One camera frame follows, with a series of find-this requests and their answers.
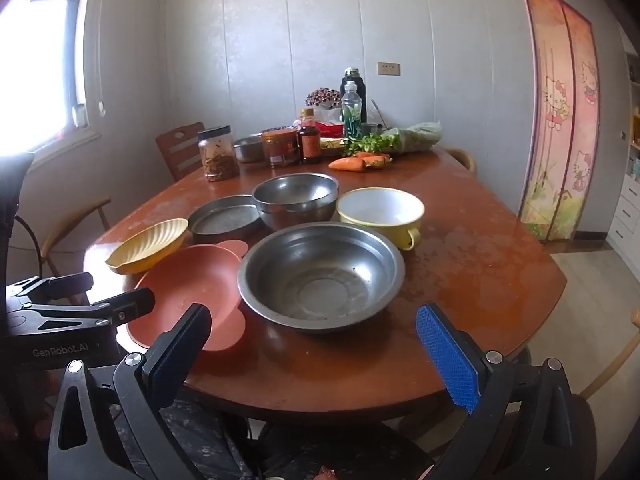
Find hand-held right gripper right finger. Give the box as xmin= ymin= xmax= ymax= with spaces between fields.
xmin=416 ymin=303 xmax=576 ymax=480

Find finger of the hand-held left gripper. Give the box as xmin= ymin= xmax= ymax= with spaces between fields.
xmin=6 ymin=287 xmax=156 ymax=331
xmin=6 ymin=272 xmax=95 ymax=307

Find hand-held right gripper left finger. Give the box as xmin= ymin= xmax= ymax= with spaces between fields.
xmin=47 ymin=303 xmax=211 ymax=480

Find yellow ribbed plate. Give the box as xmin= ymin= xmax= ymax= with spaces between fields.
xmin=105 ymin=218 xmax=190 ymax=276

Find orange plastic plate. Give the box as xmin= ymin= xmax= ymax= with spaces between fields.
xmin=126 ymin=240 xmax=250 ymax=352

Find shallow steel plate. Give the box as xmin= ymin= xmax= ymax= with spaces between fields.
xmin=188 ymin=195 xmax=263 ymax=245

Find large steel bowl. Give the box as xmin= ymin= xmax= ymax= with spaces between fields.
xmin=237 ymin=221 xmax=406 ymax=335

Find yellow bowl with handle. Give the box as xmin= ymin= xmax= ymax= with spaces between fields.
xmin=336 ymin=187 xmax=426 ymax=252

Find deep steel bowl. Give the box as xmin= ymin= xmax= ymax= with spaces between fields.
xmin=252 ymin=173 xmax=340 ymax=232

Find light wooden chair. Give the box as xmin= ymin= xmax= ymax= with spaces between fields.
xmin=580 ymin=305 xmax=640 ymax=401
xmin=442 ymin=147 xmax=477 ymax=176
xmin=15 ymin=196 xmax=112 ymax=281

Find dark floral trousers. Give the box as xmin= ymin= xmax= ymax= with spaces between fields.
xmin=115 ymin=400 xmax=261 ymax=480

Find brown wooden chair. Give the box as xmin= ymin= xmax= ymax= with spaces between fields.
xmin=155 ymin=121 xmax=207 ymax=182

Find clear jar black lid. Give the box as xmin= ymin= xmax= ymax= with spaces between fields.
xmin=197 ymin=125 xmax=241 ymax=182

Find small steel bowl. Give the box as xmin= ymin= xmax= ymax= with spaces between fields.
xmin=233 ymin=134 xmax=266 ymax=164

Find large carrot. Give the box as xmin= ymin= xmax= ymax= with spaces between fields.
xmin=328 ymin=157 xmax=367 ymax=173

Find bag of green vegetables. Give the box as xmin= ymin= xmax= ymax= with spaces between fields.
xmin=395 ymin=121 xmax=445 ymax=154

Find red labelled jar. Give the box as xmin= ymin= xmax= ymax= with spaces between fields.
xmin=261 ymin=128 xmax=300 ymax=169

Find window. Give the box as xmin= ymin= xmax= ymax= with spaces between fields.
xmin=0 ymin=0 xmax=101 ymax=156

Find leafy greens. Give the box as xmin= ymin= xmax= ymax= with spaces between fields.
xmin=342 ymin=132 xmax=401 ymax=157

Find white cabinet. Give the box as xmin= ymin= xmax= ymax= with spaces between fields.
xmin=606 ymin=105 xmax=640 ymax=266

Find dark sauce bottle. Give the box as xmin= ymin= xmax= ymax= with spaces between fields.
xmin=298 ymin=108 xmax=323 ymax=165

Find clear plastic bottle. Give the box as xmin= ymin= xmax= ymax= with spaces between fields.
xmin=341 ymin=80 xmax=364 ymax=140

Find red tissue packet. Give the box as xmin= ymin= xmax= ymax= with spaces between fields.
xmin=316 ymin=108 xmax=346 ymax=137

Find cartoon door curtain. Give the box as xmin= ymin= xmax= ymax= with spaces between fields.
xmin=517 ymin=0 xmax=601 ymax=242

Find black thermos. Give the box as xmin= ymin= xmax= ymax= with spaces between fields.
xmin=341 ymin=67 xmax=368 ymax=124

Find flower bouquet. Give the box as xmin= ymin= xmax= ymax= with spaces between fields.
xmin=306 ymin=87 xmax=343 ymax=110

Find black cable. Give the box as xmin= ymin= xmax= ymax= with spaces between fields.
xmin=14 ymin=214 xmax=43 ymax=281

